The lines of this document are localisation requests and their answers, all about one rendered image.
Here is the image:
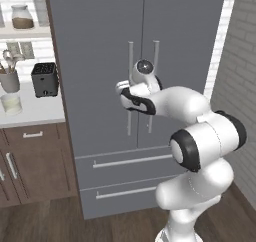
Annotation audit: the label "white wall shelf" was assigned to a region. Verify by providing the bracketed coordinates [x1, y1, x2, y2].
[0, 25, 52, 40]

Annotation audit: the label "brown wooden cupboard door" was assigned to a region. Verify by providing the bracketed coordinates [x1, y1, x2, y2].
[1, 147, 78, 204]
[0, 150, 20, 209]

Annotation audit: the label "brown wooden drawer front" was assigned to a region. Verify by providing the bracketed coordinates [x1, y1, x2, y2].
[2, 123, 62, 151]

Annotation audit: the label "grey wall socket plate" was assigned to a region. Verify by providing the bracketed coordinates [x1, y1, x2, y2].
[19, 41, 36, 60]
[5, 41, 21, 57]

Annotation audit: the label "silver fridge door handle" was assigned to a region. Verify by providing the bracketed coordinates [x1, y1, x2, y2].
[147, 39, 161, 135]
[127, 40, 135, 137]

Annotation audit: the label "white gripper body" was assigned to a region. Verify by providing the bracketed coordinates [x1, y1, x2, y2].
[115, 80, 131, 95]

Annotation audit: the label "grey fridge drawer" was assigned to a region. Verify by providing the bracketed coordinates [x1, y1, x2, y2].
[79, 174, 178, 220]
[74, 145, 188, 191]

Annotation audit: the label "silver fridge drawer handle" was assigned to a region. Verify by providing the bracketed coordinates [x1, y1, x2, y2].
[92, 153, 174, 170]
[95, 185, 158, 201]

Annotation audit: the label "grey utensil pot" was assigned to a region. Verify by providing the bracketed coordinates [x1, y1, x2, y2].
[0, 69, 21, 94]

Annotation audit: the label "grey fridge door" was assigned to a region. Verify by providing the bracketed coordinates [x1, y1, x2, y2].
[44, 0, 146, 158]
[137, 0, 228, 150]

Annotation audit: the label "pale glass of lemonade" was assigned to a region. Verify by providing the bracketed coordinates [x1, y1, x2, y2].
[0, 92, 24, 117]

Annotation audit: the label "black toaster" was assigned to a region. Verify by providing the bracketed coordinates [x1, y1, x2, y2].
[30, 62, 60, 99]

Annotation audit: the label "glass jar with brown contents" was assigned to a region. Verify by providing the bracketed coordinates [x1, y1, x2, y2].
[10, 4, 35, 30]

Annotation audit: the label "pale kitchen utensils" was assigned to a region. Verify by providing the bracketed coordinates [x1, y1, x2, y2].
[0, 48, 27, 75]

